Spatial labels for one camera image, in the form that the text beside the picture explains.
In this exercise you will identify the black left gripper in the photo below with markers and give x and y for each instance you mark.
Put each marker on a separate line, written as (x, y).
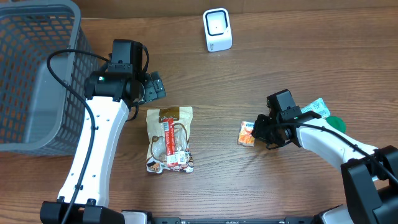
(155, 88)

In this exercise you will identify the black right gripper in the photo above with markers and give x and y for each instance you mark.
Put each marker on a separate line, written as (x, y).
(257, 132)

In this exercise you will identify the orange Kleenex tissue pack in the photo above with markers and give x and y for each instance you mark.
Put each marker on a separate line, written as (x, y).
(245, 137)

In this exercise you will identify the teal wet wipes pack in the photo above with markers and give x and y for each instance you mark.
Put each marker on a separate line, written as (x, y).
(318, 106)

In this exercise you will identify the green lidded jar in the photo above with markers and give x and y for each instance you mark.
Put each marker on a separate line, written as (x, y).
(336, 123)

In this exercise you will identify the red stick sachet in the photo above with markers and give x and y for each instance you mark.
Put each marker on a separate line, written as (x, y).
(170, 142)

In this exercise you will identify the beige Pantree snack pouch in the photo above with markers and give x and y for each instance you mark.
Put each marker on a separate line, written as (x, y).
(156, 155)

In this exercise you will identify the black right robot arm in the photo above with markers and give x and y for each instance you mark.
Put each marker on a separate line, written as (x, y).
(369, 173)

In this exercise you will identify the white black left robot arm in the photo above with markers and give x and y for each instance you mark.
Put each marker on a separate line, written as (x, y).
(110, 93)

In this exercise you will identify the white barcode scanner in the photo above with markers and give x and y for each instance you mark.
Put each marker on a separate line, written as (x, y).
(218, 31)

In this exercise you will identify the grey plastic mesh basket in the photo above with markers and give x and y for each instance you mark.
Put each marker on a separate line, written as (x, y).
(42, 45)

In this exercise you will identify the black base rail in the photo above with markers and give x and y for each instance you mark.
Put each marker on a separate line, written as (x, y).
(177, 220)

